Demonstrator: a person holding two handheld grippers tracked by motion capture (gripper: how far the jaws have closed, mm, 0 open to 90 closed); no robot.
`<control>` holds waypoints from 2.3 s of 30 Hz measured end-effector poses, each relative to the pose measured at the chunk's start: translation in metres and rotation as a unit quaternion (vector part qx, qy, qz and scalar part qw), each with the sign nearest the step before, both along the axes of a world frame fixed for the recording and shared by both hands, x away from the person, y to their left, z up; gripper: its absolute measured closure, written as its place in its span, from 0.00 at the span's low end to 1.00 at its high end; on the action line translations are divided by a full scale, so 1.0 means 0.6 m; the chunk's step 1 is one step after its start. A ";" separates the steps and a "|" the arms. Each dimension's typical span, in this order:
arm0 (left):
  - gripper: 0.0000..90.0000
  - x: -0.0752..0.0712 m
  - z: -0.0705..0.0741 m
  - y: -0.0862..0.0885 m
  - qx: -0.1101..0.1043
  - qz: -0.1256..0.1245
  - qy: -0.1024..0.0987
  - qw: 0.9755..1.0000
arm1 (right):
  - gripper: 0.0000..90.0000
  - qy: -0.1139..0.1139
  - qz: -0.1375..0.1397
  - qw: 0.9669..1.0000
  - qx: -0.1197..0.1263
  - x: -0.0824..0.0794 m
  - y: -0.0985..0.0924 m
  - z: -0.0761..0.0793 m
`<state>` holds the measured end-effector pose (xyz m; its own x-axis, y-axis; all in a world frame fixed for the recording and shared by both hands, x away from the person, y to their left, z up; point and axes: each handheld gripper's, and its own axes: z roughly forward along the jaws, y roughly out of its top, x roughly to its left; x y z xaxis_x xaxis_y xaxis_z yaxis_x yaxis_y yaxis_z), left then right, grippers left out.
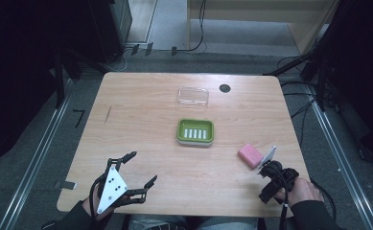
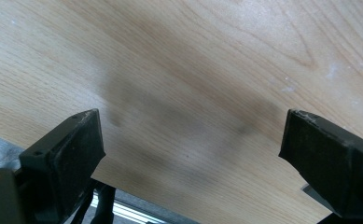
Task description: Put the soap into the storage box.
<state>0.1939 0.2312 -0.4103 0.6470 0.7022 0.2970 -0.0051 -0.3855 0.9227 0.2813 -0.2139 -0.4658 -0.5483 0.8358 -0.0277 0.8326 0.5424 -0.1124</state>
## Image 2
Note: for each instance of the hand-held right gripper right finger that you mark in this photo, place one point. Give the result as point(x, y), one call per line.
point(328, 161)

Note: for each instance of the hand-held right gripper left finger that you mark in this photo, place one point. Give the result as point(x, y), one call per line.
point(67, 158)

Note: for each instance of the aluminium frame rail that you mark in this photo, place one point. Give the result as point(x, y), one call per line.
point(132, 213)

